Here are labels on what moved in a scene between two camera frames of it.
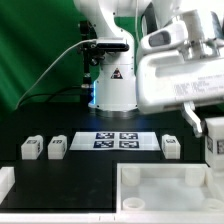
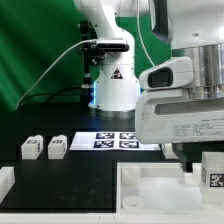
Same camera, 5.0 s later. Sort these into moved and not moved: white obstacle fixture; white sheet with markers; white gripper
Moved: white gripper
Not moved: white sheet with markers; white obstacle fixture
